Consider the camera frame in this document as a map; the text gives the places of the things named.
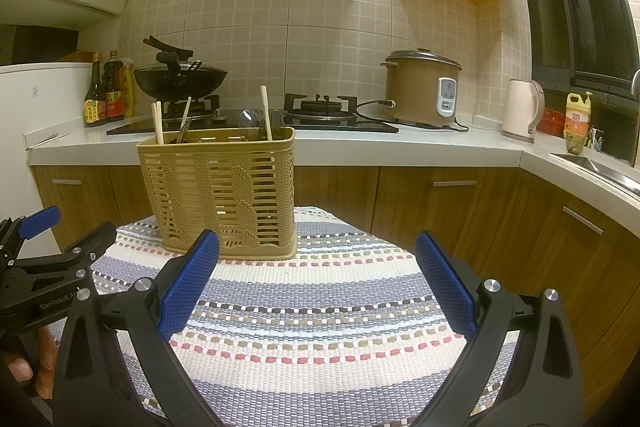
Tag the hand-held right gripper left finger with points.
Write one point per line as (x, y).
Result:
(192, 282)

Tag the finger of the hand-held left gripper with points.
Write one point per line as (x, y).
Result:
(40, 219)
(95, 242)

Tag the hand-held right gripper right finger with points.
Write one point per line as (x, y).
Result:
(445, 282)

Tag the beige plastic utensil basket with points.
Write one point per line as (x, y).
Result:
(225, 187)

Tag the person's left hand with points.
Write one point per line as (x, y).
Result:
(46, 357)

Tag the striped woven cloth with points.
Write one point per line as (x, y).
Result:
(310, 307)

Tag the white fridge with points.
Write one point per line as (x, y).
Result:
(45, 97)

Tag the slim dark sauce bottle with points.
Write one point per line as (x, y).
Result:
(94, 107)

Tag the wooden chopstick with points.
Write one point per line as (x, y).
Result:
(155, 124)
(161, 124)
(266, 114)
(186, 117)

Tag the red label sauce bottle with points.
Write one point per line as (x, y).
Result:
(115, 104)

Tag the metal utensil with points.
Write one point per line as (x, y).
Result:
(184, 132)

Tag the black wok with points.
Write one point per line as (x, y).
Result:
(150, 84)

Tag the black pan support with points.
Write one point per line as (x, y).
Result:
(200, 103)
(320, 104)

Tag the black spoon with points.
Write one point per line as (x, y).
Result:
(277, 127)

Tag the pink electric kettle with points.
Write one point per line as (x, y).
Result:
(517, 112)

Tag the glass cup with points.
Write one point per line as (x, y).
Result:
(575, 147)

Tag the red bowl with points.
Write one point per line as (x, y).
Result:
(555, 124)

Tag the steel sink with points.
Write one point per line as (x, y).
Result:
(600, 167)

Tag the black glass gas cooktop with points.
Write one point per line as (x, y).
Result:
(325, 124)

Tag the brown rice cooker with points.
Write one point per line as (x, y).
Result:
(410, 87)

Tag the glass wok lid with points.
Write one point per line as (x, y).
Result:
(170, 57)

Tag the steel mug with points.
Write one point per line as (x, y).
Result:
(595, 139)

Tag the yellow detergent bottle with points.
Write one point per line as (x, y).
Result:
(577, 117)

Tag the dark framed window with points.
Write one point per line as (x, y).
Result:
(575, 7)

